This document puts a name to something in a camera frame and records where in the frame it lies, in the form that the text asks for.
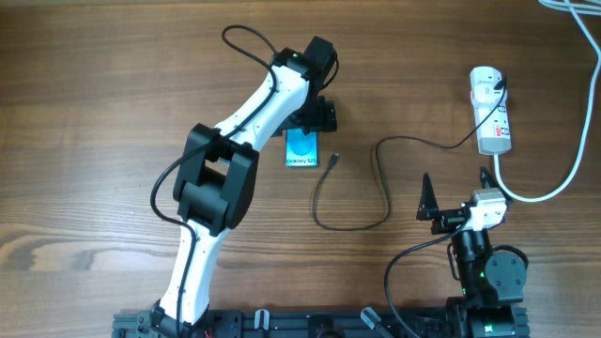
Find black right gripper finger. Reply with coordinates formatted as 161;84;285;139
416;173;439;221
480;166;513;204

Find blue Galaxy S25 smartphone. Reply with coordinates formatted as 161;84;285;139
285;129;318;167

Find black USB charging cable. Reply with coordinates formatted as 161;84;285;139
311;76;508;233

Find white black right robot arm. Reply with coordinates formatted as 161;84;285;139
416;167;531;338

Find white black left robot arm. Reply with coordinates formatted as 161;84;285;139
151;37;339;337

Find white power strip socket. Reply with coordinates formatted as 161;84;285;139
470;66;512;156

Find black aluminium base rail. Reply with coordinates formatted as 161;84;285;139
111;307;531;338

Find white power strip cord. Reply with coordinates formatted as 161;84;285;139
492;0;601;204

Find white cables at corner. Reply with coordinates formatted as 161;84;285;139
537;0;601;17

